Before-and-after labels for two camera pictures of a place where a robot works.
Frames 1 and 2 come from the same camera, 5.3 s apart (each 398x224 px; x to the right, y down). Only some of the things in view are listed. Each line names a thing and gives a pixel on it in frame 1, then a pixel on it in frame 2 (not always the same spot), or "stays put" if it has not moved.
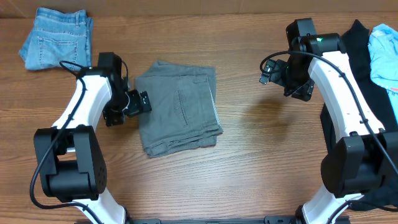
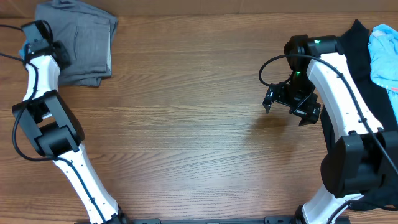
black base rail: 268,219 stays put
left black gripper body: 122,104 to 58,45
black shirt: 356,42 stays put
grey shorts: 184,115 to 87,33
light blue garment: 383,46 stays put
